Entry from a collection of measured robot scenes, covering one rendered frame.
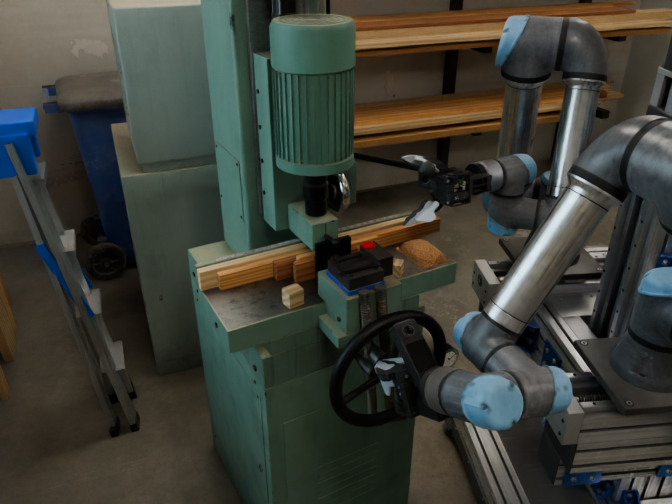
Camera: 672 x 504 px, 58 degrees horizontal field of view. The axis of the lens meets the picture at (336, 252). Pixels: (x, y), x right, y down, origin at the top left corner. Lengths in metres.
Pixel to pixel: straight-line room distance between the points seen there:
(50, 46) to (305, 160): 2.42
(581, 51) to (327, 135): 0.59
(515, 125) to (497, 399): 0.86
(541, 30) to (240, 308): 0.90
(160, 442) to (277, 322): 1.13
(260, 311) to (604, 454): 0.80
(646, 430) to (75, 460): 1.80
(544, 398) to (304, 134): 0.69
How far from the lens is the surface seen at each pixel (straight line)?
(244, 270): 1.41
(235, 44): 1.45
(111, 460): 2.36
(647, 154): 0.96
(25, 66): 3.59
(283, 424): 1.52
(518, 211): 1.50
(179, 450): 2.32
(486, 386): 0.89
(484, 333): 1.05
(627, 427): 1.46
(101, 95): 2.99
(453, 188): 1.34
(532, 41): 1.49
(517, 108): 1.57
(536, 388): 0.97
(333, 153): 1.31
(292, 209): 1.48
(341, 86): 1.28
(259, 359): 1.39
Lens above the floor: 1.66
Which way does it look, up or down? 29 degrees down
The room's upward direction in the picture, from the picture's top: straight up
